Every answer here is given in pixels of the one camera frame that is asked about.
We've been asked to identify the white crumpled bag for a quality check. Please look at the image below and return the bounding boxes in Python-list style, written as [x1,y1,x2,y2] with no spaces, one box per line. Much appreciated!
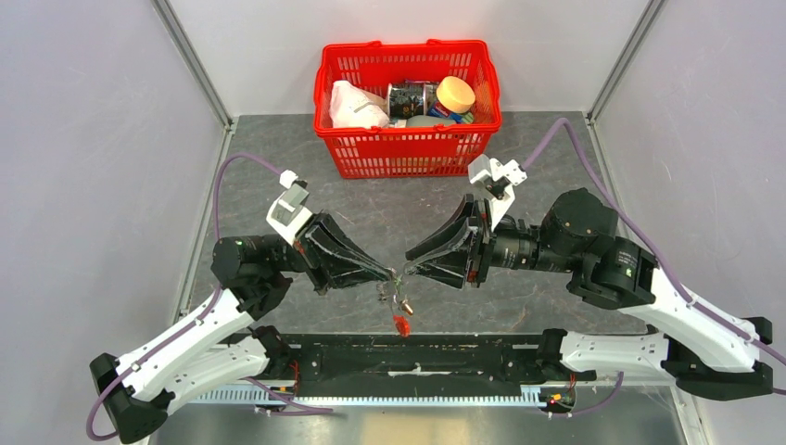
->
[329,80,389,129]

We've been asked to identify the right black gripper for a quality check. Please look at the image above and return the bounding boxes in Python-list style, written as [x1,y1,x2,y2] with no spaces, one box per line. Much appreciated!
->
[403,191,579,289]

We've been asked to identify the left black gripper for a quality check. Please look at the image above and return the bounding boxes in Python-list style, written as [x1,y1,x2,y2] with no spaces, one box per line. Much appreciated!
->
[263,208,393,295]

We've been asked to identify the left aluminium corner post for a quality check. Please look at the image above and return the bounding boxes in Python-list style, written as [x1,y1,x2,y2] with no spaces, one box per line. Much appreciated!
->
[151,0,235,129]

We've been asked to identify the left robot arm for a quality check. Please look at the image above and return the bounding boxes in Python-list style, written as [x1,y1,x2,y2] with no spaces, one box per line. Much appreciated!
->
[85,210,395,444]

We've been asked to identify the blue snack packet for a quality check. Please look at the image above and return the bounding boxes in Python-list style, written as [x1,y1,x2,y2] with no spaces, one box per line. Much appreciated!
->
[427,102,475,124]

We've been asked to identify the purple cable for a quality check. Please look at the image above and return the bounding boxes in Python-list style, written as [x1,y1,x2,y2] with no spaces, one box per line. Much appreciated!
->
[522,118,786,419]
[85,153,286,443]

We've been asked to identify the right aluminium corner post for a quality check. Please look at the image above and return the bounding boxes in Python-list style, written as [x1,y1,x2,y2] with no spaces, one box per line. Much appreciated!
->
[586,0,667,125]

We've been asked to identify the black printed can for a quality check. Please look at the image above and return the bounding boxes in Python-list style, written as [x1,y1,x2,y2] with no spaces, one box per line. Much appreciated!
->
[387,82,437,120]

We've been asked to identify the aluminium corner post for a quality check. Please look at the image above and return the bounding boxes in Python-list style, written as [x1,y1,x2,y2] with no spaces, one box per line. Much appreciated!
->
[151,0,235,129]
[586,0,667,125]

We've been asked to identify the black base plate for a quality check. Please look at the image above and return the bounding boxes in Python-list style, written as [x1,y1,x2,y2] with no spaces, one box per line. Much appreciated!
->
[254,334,597,397]

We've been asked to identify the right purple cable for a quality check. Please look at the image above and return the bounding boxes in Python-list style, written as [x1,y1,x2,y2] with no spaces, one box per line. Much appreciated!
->
[522,118,786,419]

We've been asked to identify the keyring with red fob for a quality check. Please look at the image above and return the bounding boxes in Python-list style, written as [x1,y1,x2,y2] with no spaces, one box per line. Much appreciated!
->
[376,269,413,338]

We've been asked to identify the red plastic shopping basket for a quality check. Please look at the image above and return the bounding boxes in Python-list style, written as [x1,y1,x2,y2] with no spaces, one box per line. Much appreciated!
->
[312,39,502,179]

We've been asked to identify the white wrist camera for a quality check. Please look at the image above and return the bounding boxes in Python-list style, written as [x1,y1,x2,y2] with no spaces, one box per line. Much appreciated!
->
[467,155,527,231]
[266,170,312,243]

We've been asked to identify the grey round lid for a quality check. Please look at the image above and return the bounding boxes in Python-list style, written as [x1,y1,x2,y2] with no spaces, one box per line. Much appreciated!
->
[405,115,456,128]

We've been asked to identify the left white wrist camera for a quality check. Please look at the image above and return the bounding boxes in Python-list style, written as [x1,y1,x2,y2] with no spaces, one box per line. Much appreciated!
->
[266,170,312,243]

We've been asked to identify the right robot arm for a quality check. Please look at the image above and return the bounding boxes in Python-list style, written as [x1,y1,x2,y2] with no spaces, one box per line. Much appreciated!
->
[405,188,775,401]

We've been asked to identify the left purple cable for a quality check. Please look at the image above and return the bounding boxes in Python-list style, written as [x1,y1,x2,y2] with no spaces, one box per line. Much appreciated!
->
[85,153,286,443]

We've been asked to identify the slotted cable duct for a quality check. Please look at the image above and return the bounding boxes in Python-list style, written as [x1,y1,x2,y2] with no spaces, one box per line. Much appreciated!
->
[191,383,549,409]

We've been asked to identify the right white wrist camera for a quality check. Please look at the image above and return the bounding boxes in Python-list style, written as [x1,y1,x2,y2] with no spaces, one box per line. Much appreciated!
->
[467,155,527,231]

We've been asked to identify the green capped key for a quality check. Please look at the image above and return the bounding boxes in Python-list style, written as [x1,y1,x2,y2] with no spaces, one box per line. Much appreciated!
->
[394,274,404,293]

